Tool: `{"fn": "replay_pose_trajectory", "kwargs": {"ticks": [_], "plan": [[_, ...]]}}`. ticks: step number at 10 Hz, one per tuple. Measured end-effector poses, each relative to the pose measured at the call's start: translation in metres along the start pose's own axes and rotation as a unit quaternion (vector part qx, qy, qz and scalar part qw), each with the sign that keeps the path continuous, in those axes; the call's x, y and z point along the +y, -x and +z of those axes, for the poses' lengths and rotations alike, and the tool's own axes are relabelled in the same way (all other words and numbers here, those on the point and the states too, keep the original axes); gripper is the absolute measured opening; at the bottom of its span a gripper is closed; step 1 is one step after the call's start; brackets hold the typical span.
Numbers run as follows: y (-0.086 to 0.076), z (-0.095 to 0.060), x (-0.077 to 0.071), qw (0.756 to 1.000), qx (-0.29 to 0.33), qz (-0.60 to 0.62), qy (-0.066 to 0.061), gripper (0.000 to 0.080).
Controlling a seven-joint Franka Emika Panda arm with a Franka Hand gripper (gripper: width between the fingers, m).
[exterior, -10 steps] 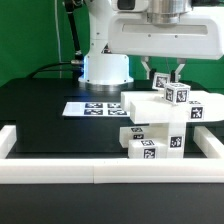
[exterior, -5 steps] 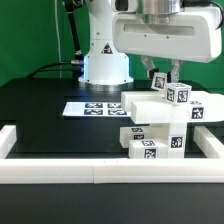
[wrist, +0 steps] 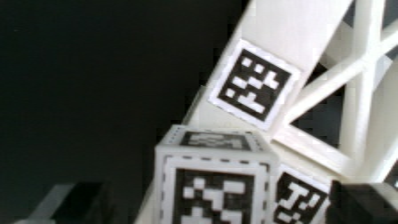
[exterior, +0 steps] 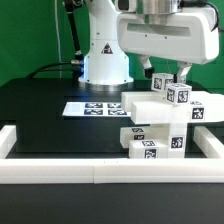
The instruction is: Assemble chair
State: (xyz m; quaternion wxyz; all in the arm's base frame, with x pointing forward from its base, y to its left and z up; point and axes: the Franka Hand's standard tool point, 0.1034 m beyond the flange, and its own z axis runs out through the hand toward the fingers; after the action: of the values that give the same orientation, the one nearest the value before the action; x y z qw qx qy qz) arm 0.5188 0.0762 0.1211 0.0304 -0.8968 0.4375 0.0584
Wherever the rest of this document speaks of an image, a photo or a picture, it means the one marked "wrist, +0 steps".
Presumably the white tagged cube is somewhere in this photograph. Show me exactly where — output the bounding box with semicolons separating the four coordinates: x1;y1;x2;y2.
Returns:
153;125;279;224

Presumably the white chair back frame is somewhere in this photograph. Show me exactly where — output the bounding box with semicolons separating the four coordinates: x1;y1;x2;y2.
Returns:
133;0;398;224

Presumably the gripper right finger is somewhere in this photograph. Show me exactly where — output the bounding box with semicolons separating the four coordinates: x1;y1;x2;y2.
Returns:
325;181;398;224

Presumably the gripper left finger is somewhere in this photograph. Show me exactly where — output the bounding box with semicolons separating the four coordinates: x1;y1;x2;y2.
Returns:
14;182;113;224

